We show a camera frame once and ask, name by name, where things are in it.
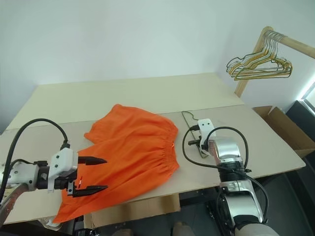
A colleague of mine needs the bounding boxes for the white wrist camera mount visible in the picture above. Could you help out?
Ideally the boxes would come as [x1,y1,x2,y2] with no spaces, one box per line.
[197,118,218,151]
[47,147,79,194]

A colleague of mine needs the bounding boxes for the bunch of wire hangers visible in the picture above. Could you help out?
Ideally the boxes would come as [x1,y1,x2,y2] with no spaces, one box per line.
[227,29,291,79]

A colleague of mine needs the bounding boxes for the wooden rack post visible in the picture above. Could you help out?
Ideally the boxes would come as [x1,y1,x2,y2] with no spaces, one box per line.
[234,26,273,97]

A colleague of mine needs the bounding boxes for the open cardboard box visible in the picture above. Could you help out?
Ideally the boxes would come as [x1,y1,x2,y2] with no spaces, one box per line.
[252,105,315,158]

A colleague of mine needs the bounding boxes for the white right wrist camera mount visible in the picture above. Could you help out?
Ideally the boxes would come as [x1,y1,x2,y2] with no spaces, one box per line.
[197,118,218,151]

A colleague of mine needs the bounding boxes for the orange shorts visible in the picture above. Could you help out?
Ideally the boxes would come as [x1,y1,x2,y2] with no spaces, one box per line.
[53,103,180,224]

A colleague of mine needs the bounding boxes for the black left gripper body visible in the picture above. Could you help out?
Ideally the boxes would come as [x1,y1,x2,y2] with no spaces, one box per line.
[52,157,80,192]

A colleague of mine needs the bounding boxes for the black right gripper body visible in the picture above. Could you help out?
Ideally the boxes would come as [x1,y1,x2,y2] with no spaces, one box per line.
[199,140,210,156]

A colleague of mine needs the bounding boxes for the dark green wire hanger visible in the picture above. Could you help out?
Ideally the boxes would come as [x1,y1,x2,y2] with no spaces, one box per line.
[181,111,210,158]
[225,30,288,77]

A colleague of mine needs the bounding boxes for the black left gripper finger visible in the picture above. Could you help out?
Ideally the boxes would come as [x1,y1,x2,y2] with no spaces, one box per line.
[66,181,109,198]
[78,155,108,166]

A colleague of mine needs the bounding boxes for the black cabinet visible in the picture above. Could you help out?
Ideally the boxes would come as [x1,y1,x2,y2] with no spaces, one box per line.
[285,99,315,148]

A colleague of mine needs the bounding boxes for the wooden rack rod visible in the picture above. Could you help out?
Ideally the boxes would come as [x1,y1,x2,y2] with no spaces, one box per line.
[265,26,315,59]

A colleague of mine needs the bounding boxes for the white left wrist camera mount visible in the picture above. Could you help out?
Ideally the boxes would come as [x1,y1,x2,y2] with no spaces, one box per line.
[47,147,79,194]

